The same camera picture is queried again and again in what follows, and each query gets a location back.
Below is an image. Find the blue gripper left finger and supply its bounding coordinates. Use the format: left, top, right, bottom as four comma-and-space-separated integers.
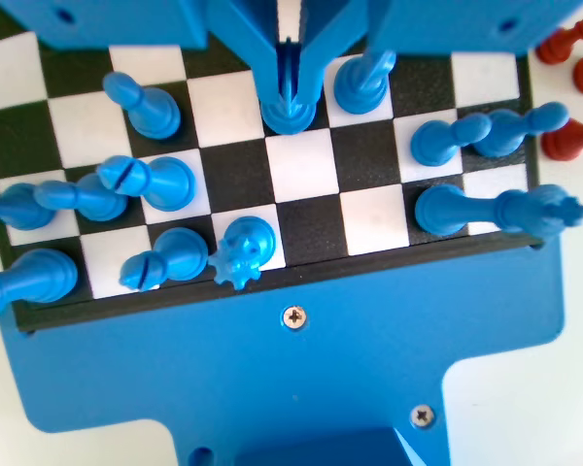
204, 0, 285, 105

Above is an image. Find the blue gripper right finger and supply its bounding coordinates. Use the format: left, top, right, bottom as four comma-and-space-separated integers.
296, 0, 371, 104

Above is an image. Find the blue knight chess piece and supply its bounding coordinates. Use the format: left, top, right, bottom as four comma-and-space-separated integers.
260, 40, 319, 137

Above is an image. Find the blue bishop chess piece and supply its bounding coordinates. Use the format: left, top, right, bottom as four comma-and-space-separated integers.
119, 227, 210, 293
96, 154, 197, 213

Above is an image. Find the blue queen chess piece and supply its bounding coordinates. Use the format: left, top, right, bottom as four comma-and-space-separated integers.
208, 216, 277, 291

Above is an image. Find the red pawn chess piece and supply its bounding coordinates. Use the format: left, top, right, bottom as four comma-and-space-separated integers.
534, 15, 583, 66

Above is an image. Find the red bishop chess piece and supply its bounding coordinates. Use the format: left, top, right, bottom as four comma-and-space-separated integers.
540, 120, 583, 164

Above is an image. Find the blue rook chess piece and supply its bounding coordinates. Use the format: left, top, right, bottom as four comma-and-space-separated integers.
0, 248, 80, 319

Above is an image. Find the black and white chessboard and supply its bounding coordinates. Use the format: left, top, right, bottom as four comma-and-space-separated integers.
0, 0, 548, 337

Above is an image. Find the silver plate screw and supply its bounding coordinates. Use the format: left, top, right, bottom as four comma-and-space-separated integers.
282, 305, 309, 331
409, 404, 437, 430

